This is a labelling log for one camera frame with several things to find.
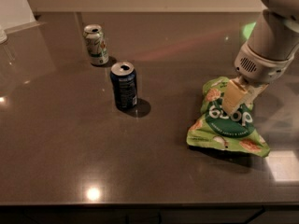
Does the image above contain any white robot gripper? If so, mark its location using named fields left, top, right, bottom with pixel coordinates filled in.
left=222, top=43, right=294, bottom=116

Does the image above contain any green rice chip bag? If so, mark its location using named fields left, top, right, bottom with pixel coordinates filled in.
left=186, top=77, right=270, bottom=157

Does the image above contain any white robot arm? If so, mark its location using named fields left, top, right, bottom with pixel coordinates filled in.
left=222, top=0, right=299, bottom=116

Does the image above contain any blue pepsi can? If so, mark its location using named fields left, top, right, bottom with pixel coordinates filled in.
left=110, top=62, right=137, bottom=110

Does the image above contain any white green soda can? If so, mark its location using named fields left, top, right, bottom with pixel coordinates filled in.
left=83, top=24, right=109, bottom=66

